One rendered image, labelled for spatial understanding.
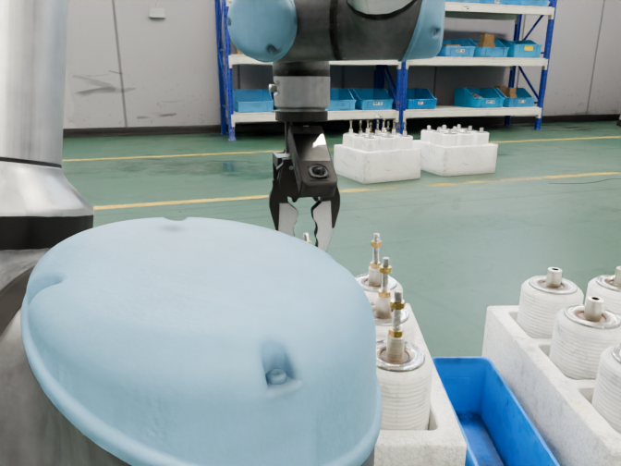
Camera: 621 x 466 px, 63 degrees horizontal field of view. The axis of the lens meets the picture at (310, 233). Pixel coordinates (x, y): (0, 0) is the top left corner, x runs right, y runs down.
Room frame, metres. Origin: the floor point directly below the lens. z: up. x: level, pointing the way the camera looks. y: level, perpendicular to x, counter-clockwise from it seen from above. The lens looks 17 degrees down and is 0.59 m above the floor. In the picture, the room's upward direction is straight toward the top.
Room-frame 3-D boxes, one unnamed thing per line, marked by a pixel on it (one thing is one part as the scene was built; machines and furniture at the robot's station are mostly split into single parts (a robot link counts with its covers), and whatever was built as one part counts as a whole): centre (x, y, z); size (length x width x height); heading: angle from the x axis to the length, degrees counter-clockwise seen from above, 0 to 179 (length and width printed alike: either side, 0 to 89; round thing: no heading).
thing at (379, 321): (0.69, -0.11, 0.25); 0.08 x 0.08 x 0.01
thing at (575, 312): (0.68, -0.41, 0.25); 0.08 x 0.08 x 0.01
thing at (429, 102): (5.82, -1.12, 0.36); 0.50 x 0.38 x 0.21; 18
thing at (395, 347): (0.57, -0.11, 0.26); 0.02 x 0.02 x 0.03
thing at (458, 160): (3.35, -0.94, 0.09); 0.39 x 0.39 x 0.18; 20
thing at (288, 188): (0.71, 0.01, 0.49); 0.09 x 0.08 x 0.12; 11
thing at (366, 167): (3.13, -0.41, 0.09); 0.39 x 0.39 x 0.18; 24
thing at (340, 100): (5.55, -0.22, 0.36); 0.50 x 0.38 x 0.21; 18
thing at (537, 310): (0.80, -0.41, 0.16); 0.10 x 0.10 x 0.18
